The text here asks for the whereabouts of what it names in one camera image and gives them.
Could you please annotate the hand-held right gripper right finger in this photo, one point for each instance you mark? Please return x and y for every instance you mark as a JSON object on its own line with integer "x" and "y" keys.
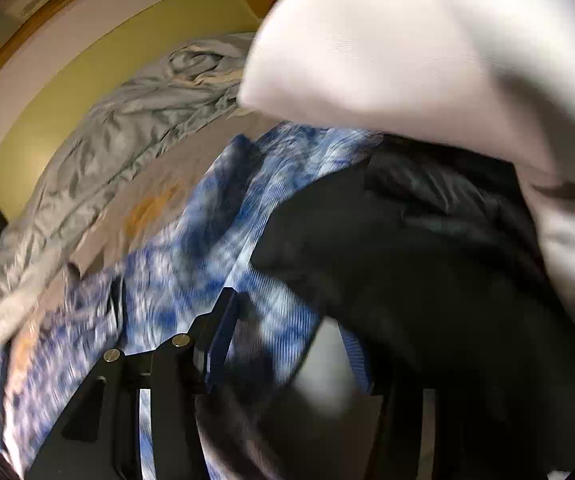
{"x": 392, "y": 440}

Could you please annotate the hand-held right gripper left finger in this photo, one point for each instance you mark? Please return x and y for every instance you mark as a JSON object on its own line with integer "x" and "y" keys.
{"x": 217, "y": 340}

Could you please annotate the blue white plaid shirt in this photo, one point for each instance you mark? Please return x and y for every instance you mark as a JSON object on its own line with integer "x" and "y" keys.
{"x": 207, "y": 240}

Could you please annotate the black garment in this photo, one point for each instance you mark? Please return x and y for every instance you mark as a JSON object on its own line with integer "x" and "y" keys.
{"x": 417, "y": 270}

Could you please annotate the grey crumpled duvet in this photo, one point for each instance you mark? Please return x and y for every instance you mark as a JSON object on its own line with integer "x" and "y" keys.
{"x": 92, "y": 160}

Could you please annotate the green white headboard panel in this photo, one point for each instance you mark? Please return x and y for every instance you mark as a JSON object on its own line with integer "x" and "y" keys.
{"x": 67, "y": 65}

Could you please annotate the white folded garment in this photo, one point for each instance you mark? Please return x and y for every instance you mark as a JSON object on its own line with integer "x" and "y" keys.
{"x": 392, "y": 50}

